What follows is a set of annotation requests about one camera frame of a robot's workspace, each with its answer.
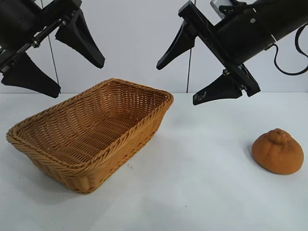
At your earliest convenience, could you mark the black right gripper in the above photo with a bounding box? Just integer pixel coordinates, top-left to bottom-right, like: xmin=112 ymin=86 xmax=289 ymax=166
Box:
xmin=156 ymin=0 xmax=276 ymax=106

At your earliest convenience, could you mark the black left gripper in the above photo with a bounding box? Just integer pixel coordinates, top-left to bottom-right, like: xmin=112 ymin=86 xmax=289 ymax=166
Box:
xmin=0 ymin=0 xmax=106 ymax=98

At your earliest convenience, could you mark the woven wicker basket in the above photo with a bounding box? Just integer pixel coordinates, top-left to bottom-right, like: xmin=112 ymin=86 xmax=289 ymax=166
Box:
xmin=6 ymin=77 xmax=174 ymax=194

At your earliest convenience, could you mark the bumpy orange fruit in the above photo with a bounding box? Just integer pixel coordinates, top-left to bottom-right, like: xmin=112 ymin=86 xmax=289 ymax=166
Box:
xmin=251 ymin=128 xmax=304 ymax=174

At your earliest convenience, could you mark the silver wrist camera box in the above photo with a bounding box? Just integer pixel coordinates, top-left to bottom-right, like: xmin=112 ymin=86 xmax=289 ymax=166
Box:
xmin=210 ymin=0 xmax=232 ymax=19

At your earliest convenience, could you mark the thin black cable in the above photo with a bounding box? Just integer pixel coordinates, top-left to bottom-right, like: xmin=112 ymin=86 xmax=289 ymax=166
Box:
xmin=272 ymin=44 xmax=308 ymax=75

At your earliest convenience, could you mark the thick black cable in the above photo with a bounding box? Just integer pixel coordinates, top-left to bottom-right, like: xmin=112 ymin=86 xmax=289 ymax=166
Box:
xmin=294 ymin=25 xmax=308 ymax=58

